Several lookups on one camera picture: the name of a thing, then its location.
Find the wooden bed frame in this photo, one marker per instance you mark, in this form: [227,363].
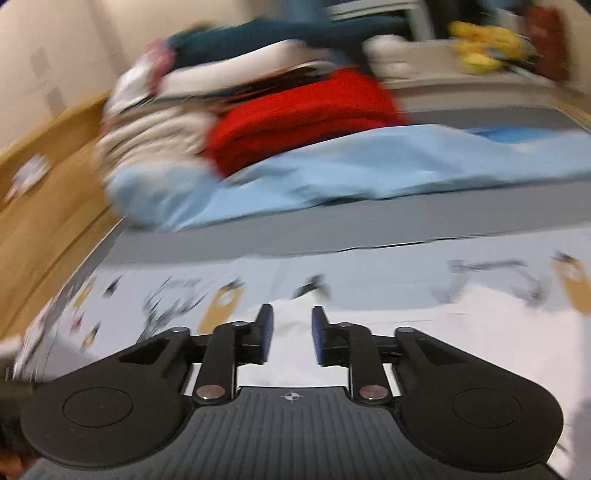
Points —
[55,194]

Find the cream folded cloth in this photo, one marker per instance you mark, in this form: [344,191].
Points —
[152,129]

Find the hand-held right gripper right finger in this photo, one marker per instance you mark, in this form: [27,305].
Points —
[319,337]

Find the light blue blanket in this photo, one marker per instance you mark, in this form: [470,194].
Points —
[351,161]

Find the yellow plush toy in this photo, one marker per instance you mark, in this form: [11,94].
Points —
[485,46]

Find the printed grey sheet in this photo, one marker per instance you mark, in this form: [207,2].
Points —
[184,279]

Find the white shirt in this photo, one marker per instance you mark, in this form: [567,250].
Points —
[485,323]

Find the red cloth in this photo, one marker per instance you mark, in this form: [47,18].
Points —
[304,115]

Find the dark red bag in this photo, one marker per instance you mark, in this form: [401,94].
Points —
[547,41]

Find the teal cloth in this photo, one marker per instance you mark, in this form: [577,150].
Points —
[277,32]

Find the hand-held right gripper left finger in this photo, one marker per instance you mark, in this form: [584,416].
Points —
[266,337]

